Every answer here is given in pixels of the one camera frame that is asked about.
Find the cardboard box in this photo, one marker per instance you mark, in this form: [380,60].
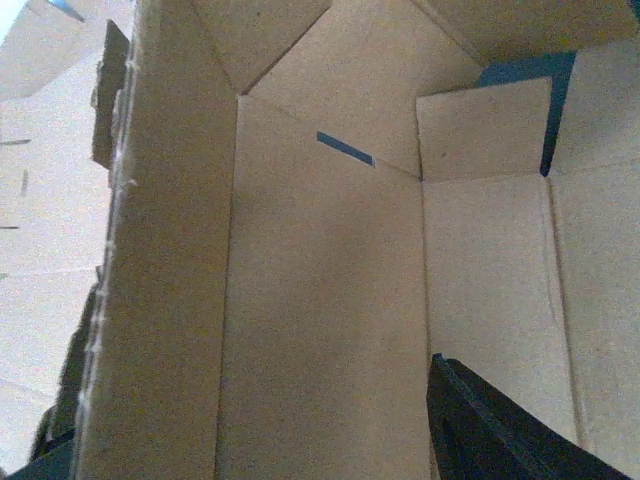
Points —
[312,199]

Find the stack of flat cardboard blanks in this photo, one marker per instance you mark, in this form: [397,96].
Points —
[54,201]

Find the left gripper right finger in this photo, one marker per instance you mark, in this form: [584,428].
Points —
[500,435]

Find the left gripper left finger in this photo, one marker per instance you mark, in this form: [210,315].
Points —
[50,456]

